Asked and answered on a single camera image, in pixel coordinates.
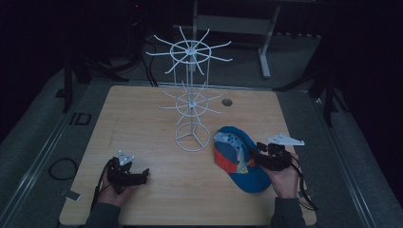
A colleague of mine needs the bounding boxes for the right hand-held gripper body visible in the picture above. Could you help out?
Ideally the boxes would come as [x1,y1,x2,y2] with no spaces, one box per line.
[258,132,306,173]

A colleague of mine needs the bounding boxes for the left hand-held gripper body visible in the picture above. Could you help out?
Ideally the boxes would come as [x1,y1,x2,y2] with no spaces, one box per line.
[106,149,143,195]

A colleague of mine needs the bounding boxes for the blue and orange cap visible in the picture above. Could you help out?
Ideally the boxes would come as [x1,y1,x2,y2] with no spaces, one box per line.
[213,125,273,194]

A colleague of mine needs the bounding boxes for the person's left hand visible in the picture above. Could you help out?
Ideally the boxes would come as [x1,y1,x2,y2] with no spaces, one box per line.
[97,180,138,207]

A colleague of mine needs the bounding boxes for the person's right hand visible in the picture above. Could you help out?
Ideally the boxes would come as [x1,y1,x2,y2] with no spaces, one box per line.
[262,153,300,200]

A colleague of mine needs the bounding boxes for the grey tape piece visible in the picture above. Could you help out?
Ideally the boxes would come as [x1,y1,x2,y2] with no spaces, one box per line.
[66,189,82,202]

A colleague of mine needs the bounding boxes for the black metal stand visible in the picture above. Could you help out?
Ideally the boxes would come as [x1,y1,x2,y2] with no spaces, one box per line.
[60,53,131,114]
[274,37,351,128]

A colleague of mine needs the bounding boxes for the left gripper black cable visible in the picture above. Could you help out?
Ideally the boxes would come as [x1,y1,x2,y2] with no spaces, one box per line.
[89,157,114,214]

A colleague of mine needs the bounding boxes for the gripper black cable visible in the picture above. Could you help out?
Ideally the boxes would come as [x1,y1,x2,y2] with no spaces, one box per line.
[89,157,114,214]
[278,147,318,212]

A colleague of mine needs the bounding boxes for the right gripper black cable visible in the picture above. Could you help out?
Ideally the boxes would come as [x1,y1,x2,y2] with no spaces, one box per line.
[278,147,318,212]

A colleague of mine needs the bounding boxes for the black cable loop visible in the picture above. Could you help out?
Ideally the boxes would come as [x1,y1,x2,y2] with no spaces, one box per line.
[48,157,80,181]

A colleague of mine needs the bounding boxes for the black rectangular floor frame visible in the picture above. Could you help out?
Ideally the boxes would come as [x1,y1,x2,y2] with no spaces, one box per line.
[68,111,93,126]

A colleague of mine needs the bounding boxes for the white wire display rack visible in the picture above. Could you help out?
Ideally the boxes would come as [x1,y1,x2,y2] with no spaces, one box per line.
[145,26,234,153]

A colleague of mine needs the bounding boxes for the black hanging cables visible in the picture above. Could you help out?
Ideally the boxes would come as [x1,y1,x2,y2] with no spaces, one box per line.
[134,18,160,88]

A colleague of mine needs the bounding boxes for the white metal table frame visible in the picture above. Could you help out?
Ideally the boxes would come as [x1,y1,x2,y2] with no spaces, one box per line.
[191,0,282,80]

